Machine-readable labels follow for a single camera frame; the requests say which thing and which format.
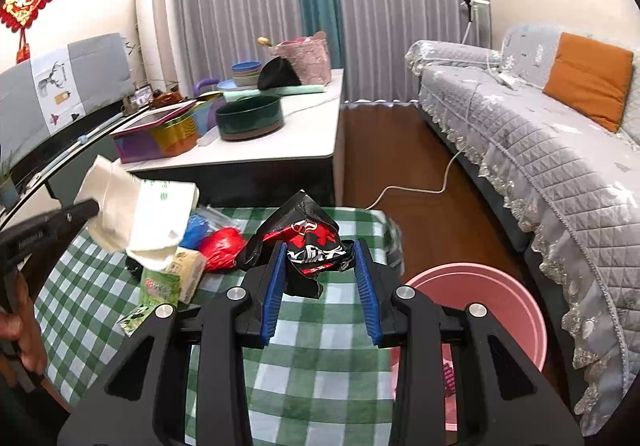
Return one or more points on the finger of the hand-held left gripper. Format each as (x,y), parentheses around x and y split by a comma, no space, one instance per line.
(75,214)

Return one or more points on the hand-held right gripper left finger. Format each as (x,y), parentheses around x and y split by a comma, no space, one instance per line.
(272,298)

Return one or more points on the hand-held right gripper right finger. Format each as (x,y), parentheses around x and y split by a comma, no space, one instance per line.
(367,298)

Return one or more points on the white paper tissue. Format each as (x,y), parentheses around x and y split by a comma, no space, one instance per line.
(112,196)

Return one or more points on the black red snack wrapper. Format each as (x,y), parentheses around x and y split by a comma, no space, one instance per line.
(305,236)

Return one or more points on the red plastic bag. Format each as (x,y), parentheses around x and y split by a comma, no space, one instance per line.
(222,248)

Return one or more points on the blue plastic bag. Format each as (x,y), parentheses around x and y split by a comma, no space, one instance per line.
(194,233)

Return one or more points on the pink plastic bucket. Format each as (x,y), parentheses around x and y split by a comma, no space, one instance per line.
(490,306)

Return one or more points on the person's left hand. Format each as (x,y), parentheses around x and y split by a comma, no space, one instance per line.
(27,331)

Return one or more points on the black television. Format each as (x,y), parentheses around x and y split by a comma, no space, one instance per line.
(40,150)

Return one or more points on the white green-print plastic bag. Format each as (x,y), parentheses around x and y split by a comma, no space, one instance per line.
(160,221)

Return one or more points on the green checked tablecloth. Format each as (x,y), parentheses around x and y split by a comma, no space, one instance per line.
(310,376)

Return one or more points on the yellow packet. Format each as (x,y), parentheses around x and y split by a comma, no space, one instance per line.
(190,271)

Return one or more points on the colourful tin box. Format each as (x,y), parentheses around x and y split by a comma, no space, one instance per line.
(155,140)

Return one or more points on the green tissue packet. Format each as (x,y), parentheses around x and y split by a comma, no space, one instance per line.
(160,288)

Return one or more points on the small green white card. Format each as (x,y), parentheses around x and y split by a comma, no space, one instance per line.
(135,321)

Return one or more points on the grey television dust cover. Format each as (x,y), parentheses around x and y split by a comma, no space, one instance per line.
(95,70)

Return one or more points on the brown ornament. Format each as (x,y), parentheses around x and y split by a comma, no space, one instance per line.
(167,99)

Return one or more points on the white coffee table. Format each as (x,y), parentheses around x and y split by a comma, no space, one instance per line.
(300,135)

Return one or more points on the dark green round basin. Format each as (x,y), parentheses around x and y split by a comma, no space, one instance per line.
(250,123)

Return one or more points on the purple cup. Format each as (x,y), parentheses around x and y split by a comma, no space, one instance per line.
(202,85)

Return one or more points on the blue plate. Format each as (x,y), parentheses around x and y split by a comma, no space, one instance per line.
(227,85)

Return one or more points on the white standing air conditioner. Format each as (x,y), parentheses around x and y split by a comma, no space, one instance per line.
(155,25)

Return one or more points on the light green mat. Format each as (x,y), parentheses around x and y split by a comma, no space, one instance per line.
(300,89)

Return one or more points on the sofa with grey quilted cover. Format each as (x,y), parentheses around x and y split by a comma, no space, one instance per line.
(530,150)

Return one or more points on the stack of coloured bowls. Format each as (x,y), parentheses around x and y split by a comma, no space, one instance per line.
(246,73)

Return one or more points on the black cap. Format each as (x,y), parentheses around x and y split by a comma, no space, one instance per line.
(277,74)

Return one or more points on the pink lace bag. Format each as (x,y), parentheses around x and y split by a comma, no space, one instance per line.
(307,58)

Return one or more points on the white power strip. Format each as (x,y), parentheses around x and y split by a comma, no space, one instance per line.
(509,79)

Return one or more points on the grey curtain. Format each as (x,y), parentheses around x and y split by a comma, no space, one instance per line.
(400,0)

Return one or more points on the orange cushion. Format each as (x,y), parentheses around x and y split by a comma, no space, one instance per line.
(587,75)

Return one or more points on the red knot wall decoration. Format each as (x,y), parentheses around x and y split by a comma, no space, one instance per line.
(27,0)

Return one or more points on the camera on white stand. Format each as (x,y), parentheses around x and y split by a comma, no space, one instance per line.
(470,5)

